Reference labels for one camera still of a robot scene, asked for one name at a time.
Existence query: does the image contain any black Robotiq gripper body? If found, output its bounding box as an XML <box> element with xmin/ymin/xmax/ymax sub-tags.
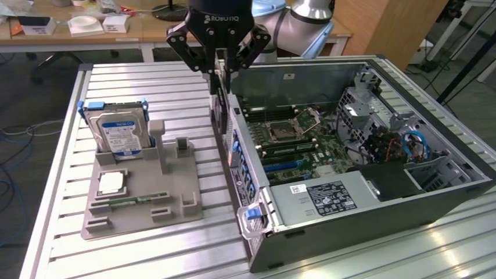
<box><xmin>184</xmin><ymin>0</ymin><xmax>256</xmax><ymax>73</ymax></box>

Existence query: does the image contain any graphics card with metal bracket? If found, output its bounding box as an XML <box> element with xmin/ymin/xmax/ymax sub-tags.
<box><xmin>210</xmin><ymin>48</ymin><xmax>233</xmax><ymax>136</ymax></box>

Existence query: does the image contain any black round lamp base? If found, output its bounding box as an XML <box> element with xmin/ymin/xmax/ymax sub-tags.
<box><xmin>150</xmin><ymin>0</ymin><xmax>190</xmax><ymax>22</ymax></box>

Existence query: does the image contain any white labelled box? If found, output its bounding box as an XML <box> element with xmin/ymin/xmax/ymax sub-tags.
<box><xmin>102</xmin><ymin>15</ymin><xmax>130</xmax><ymax>34</ymax></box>

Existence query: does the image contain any metal socket cover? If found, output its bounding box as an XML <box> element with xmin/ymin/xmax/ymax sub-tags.
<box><xmin>294</xmin><ymin>107</ymin><xmax>322</xmax><ymax>131</ymax></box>

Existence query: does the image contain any CPU socket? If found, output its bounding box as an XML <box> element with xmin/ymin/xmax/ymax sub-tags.
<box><xmin>266</xmin><ymin>119</ymin><xmax>302</xmax><ymax>143</ymax></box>

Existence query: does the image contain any wooden desk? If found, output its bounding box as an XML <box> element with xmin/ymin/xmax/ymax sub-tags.
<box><xmin>0</xmin><ymin>0</ymin><xmax>353</xmax><ymax>55</ymax></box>

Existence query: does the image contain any black office chair base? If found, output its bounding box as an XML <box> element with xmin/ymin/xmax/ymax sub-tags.
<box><xmin>29</xmin><ymin>52</ymin><xmax>84</xmax><ymax>85</ymax></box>

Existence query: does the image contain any grey perforated disk bay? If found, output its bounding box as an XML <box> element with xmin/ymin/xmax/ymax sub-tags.
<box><xmin>336</xmin><ymin>85</ymin><xmax>392</xmax><ymax>137</ymax></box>

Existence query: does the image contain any dark RAM stick with label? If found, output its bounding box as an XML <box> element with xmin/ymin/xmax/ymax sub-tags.
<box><xmin>262</xmin><ymin>142</ymin><xmax>317</xmax><ymax>155</ymax></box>

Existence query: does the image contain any white box with black top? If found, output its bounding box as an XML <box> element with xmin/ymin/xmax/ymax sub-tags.
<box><xmin>17</xmin><ymin>16</ymin><xmax>57</xmax><ymax>36</ymax></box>

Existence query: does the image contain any green motherboard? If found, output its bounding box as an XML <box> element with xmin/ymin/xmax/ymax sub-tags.
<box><xmin>241</xmin><ymin>103</ymin><xmax>361</xmax><ymax>187</ymax></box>

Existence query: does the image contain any wooden cabinet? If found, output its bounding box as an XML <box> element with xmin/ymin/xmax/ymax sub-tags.
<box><xmin>332</xmin><ymin>0</ymin><xmax>450</xmax><ymax>70</ymax></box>

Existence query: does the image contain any small white cabinet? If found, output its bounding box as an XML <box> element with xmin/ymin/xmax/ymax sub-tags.
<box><xmin>409</xmin><ymin>39</ymin><xmax>434</xmax><ymax>67</ymax></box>

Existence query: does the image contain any blue expansion slot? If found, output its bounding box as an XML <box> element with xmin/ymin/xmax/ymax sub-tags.
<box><xmin>264</xmin><ymin>160</ymin><xmax>309</xmax><ymax>173</ymax></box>

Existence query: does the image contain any clear plastic bag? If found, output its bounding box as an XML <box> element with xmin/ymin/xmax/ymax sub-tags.
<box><xmin>0</xmin><ymin>0</ymin><xmax>36</xmax><ymax>17</ymax></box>

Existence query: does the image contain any grey plastic parts rack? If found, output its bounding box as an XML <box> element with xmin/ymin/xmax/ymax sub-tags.
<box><xmin>80</xmin><ymin>119</ymin><xmax>204</xmax><ymax>241</ymax></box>

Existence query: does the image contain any silver CPU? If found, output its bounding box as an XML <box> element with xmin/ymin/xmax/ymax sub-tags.
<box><xmin>97</xmin><ymin>171</ymin><xmax>125</xmax><ymax>194</ymax></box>

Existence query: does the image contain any black stand pole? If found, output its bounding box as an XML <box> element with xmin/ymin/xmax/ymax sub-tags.
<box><xmin>436</xmin><ymin>37</ymin><xmax>496</xmax><ymax>104</ymax></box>

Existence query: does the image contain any green RAM stick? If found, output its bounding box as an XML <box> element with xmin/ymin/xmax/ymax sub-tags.
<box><xmin>108</xmin><ymin>194</ymin><xmax>160</xmax><ymax>206</ymax></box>

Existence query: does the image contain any grey power supply unit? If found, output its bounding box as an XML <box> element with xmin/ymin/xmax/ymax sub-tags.
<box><xmin>269</xmin><ymin>170</ymin><xmax>384</xmax><ymax>227</ymax></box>

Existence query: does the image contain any grey open disk bay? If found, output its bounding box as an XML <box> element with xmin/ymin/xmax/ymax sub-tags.
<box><xmin>404</xmin><ymin>153</ymin><xmax>472</xmax><ymax>192</ymax></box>

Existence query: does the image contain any open black PC case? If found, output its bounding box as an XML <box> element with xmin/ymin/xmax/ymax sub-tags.
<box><xmin>208</xmin><ymin>56</ymin><xmax>496</xmax><ymax>274</ymax></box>

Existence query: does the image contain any hard disk with blue bracket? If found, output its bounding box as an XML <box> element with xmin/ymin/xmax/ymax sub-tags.
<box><xmin>77</xmin><ymin>98</ymin><xmax>156</xmax><ymax>160</ymax></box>

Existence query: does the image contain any grey floor cable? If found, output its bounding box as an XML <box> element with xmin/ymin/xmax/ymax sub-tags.
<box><xmin>0</xmin><ymin>117</ymin><xmax>62</xmax><ymax>136</ymax></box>

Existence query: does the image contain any red wire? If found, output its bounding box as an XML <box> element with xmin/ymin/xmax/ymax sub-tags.
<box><xmin>385</xmin><ymin>138</ymin><xmax>402</xmax><ymax>162</ymax></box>

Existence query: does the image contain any blue wire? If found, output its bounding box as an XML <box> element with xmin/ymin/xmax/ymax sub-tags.
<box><xmin>401</xmin><ymin>130</ymin><xmax>432</xmax><ymax>162</ymax></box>

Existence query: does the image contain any white metal desk frame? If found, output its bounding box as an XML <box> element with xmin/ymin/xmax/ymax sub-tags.
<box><xmin>428</xmin><ymin>0</ymin><xmax>496</xmax><ymax>82</ymax></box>

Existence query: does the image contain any blue floor cable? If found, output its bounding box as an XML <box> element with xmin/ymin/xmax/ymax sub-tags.
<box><xmin>0</xmin><ymin>127</ymin><xmax>36</xmax><ymax>248</ymax></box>

